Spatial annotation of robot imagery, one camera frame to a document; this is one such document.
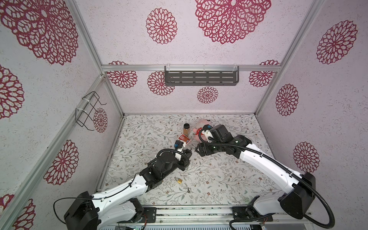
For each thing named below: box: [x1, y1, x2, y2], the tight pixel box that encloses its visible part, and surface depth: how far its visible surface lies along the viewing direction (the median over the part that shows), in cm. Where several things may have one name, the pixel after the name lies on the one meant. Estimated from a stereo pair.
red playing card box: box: [177, 133, 192, 146], surface depth 105 cm
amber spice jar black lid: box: [183, 122, 191, 138], surface depth 102 cm
